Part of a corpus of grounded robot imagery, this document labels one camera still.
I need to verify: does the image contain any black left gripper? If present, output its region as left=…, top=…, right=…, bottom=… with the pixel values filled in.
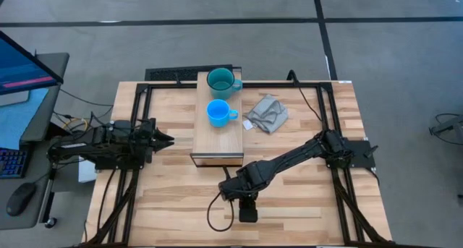
left=132, top=117, right=176, bottom=163

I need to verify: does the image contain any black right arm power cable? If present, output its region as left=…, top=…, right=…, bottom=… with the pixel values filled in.
left=287, top=69, right=323, bottom=123

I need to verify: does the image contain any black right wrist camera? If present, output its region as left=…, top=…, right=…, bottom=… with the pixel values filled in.
left=238, top=200, right=259, bottom=223

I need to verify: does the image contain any grey folded cloth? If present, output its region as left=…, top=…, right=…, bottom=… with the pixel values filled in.
left=245, top=93, right=289, bottom=134

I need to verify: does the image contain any bright blue mug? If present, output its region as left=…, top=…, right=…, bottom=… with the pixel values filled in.
left=206, top=98, right=239, bottom=129

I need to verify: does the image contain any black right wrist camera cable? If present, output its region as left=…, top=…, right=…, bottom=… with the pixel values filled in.
left=206, top=190, right=236, bottom=233

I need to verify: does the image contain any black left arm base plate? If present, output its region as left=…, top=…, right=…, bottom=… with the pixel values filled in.
left=94, top=146, right=146, bottom=171

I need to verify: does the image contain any wooden box platform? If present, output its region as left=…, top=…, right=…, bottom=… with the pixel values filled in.
left=190, top=71, right=245, bottom=168

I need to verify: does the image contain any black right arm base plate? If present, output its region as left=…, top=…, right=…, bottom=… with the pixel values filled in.
left=323, top=139, right=377, bottom=169

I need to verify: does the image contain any black computer mouse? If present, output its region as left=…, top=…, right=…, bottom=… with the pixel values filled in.
left=5, top=181, right=37, bottom=218

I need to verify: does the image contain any yellow cable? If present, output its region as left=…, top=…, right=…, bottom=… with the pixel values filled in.
left=61, top=117, right=90, bottom=132

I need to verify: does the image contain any black computer monitor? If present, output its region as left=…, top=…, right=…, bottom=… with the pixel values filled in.
left=0, top=30, right=64, bottom=96

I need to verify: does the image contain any grey desk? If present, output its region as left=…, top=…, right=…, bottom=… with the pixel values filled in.
left=0, top=52, right=70, bottom=231

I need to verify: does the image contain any teal mug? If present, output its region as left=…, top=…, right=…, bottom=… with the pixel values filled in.
left=206, top=67, right=244, bottom=101

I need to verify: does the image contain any black backlit keyboard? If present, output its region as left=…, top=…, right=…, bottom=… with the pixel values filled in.
left=0, top=147, right=30, bottom=179

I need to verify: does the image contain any white box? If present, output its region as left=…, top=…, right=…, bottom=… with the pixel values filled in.
left=78, top=157, right=97, bottom=184

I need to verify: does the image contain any black aluminium table frame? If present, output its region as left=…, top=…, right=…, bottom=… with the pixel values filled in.
left=85, top=80, right=390, bottom=247

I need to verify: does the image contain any black perforated grille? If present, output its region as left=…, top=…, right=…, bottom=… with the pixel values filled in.
left=144, top=64, right=234, bottom=82

